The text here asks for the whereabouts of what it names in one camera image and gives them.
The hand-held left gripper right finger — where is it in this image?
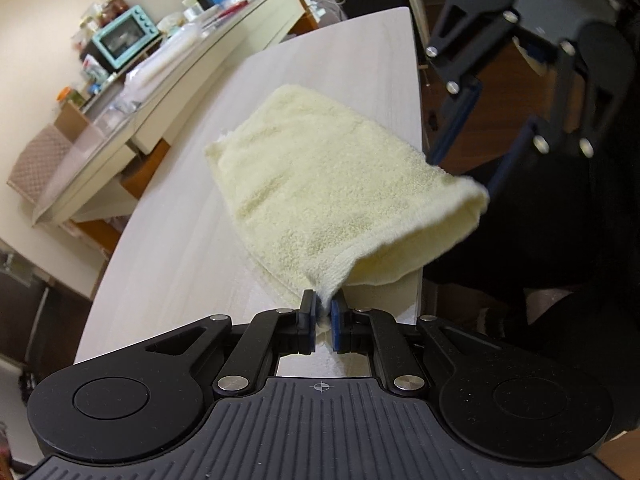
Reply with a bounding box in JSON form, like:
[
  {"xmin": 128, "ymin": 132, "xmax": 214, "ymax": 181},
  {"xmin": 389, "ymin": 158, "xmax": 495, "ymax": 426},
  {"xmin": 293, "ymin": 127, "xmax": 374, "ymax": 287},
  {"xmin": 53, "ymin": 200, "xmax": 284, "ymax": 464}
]
[{"xmin": 330, "ymin": 292, "xmax": 501, "ymax": 397}]

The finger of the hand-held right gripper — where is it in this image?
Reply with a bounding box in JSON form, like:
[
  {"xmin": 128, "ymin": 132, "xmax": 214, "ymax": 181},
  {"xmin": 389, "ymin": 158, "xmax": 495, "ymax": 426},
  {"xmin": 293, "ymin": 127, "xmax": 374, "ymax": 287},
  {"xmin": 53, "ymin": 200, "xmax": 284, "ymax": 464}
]
[
  {"xmin": 425, "ymin": 0, "xmax": 519, "ymax": 166},
  {"xmin": 485, "ymin": 40, "xmax": 626, "ymax": 198}
]

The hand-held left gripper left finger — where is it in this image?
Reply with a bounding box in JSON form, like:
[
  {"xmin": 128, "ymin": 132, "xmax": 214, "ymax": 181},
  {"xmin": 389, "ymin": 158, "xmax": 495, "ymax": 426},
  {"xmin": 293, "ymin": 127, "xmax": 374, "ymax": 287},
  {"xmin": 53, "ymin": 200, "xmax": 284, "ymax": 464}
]
[{"xmin": 142, "ymin": 290, "xmax": 318, "ymax": 397}]

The pale yellow towel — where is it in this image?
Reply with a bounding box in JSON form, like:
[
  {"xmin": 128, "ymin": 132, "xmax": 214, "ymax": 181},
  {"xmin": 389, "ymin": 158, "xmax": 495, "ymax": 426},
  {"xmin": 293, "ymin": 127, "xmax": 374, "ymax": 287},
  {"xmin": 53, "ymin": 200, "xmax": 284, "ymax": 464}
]
[{"xmin": 204, "ymin": 84, "xmax": 491, "ymax": 333}]

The cream table with glass top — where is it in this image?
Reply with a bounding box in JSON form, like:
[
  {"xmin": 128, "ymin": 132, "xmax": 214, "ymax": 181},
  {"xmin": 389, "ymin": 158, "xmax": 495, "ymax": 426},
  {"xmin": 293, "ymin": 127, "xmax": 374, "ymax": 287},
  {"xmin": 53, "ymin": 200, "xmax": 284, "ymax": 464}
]
[{"xmin": 32, "ymin": 0, "xmax": 313, "ymax": 226}]

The clear plastic bag package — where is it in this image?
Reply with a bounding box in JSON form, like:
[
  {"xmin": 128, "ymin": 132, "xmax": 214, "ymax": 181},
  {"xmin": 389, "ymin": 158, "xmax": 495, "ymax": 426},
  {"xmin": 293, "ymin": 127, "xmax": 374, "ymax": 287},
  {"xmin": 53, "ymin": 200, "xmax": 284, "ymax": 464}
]
[{"xmin": 125, "ymin": 22, "xmax": 211, "ymax": 86}]

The small cardboard box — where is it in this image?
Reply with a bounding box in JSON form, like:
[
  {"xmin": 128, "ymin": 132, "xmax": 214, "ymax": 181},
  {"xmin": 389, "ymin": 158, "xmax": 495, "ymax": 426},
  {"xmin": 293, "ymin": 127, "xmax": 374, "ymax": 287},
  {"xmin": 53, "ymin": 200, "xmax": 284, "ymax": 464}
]
[{"xmin": 54, "ymin": 105, "xmax": 96, "ymax": 133}]

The quilted beige chair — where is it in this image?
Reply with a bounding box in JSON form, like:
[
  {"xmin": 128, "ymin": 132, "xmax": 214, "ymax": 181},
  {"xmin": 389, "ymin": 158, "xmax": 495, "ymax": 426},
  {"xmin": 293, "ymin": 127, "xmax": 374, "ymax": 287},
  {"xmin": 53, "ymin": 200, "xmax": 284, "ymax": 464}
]
[{"xmin": 7, "ymin": 125, "xmax": 73, "ymax": 206}]

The jar with orange lid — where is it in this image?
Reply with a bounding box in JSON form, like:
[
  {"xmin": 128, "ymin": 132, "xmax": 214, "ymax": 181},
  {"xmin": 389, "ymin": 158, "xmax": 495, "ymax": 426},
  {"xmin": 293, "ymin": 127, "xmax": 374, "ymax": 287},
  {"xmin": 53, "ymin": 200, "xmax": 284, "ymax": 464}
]
[{"xmin": 57, "ymin": 87, "xmax": 86, "ymax": 109}]

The red and white packet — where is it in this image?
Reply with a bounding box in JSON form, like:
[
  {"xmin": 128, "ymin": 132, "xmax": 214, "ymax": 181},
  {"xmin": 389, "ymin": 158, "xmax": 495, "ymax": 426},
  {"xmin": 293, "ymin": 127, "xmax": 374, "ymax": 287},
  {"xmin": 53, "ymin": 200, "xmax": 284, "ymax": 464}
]
[{"xmin": 82, "ymin": 55, "xmax": 108, "ymax": 86}]

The teal toaster oven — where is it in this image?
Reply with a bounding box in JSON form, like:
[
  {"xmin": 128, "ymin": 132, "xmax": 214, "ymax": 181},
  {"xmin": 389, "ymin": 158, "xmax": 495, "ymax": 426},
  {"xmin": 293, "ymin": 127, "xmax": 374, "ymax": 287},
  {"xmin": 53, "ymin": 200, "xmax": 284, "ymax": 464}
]
[{"xmin": 92, "ymin": 5, "xmax": 161, "ymax": 72}]

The cluster of food jars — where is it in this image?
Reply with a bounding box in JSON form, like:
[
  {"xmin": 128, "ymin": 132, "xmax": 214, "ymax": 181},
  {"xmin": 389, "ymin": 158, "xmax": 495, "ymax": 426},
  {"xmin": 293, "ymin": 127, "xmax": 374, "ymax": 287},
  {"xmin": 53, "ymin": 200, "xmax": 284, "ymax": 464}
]
[{"xmin": 72, "ymin": 0, "xmax": 131, "ymax": 46}]

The white cable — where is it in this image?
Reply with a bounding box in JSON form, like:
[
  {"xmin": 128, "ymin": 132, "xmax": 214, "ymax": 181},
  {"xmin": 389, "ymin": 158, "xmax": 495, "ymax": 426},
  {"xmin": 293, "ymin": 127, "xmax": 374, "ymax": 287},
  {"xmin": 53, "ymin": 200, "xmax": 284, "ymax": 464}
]
[{"xmin": 300, "ymin": 0, "xmax": 347, "ymax": 21}]

